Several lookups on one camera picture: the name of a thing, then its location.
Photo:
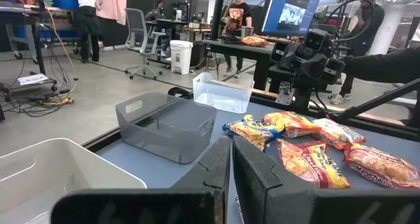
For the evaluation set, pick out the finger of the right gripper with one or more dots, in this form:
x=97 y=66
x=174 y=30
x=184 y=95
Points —
x=282 y=53
x=328 y=71

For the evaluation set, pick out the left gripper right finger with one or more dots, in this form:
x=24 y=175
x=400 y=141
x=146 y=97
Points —
x=295 y=207

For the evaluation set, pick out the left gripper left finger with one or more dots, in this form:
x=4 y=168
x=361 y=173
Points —
x=197 y=206

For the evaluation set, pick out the orange chicken noodle pack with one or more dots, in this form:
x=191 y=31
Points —
x=292 y=122
x=338 y=133

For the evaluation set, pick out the blue soy sauce noodle pack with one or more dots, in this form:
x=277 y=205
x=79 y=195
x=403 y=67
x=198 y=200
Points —
x=252 y=132

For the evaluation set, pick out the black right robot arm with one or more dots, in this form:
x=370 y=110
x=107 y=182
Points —
x=377 y=66

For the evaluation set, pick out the orange snack bag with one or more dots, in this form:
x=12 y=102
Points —
x=255 y=41

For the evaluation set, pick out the blue-screen monitor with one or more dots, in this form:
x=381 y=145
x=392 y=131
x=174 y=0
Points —
x=288 y=10

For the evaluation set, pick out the metal cup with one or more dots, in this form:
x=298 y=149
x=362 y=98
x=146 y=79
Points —
x=247 y=31

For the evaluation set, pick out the dark side desk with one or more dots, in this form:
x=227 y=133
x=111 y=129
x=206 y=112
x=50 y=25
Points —
x=236 y=51

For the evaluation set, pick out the person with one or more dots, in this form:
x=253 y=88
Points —
x=236 y=13
x=367 y=30
x=86 y=20
x=154 y=13

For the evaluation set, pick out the clear plastic bin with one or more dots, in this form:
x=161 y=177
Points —
x=223 y=99

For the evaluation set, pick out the black stand pole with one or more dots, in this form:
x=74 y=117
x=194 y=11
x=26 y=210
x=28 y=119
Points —
x=218 y=13

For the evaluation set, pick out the white column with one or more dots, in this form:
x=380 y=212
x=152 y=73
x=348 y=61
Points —
x=392 y=30

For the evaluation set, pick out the grey plastic bin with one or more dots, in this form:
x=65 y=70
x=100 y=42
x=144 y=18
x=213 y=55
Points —
x=164 y=135

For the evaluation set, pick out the white trash can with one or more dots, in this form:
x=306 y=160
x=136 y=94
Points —
x=181 y=58

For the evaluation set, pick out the black clamp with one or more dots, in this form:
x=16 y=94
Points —
x=178 y=92

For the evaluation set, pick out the office desk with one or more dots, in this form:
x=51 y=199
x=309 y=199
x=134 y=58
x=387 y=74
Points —
x=170 y=23

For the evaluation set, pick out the grey office chair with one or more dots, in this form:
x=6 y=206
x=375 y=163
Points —
x=136 y=27

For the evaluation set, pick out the white plastic bin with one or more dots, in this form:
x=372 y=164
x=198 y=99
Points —
x=49 y=171

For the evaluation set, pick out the pink cloth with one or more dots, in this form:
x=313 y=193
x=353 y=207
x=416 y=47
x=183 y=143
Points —
x=111 y=4

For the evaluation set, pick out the white paper sheet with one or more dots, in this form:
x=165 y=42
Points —
x=33 y=79

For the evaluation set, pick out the blue storage crate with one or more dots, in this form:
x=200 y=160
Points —
x=64 y=2

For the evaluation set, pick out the black rolling stand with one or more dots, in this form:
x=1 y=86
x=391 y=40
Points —
x=40 y=36

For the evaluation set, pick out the rolling workbench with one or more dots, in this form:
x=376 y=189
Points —
x=19 y=8

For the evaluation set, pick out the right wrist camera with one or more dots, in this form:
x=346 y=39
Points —
x=316 y=40

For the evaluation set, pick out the silver metal bracket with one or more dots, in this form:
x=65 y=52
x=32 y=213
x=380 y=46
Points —
x=285 y=97

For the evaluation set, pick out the black diagonal frame strut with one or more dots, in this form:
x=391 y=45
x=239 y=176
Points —
x=377 y=100

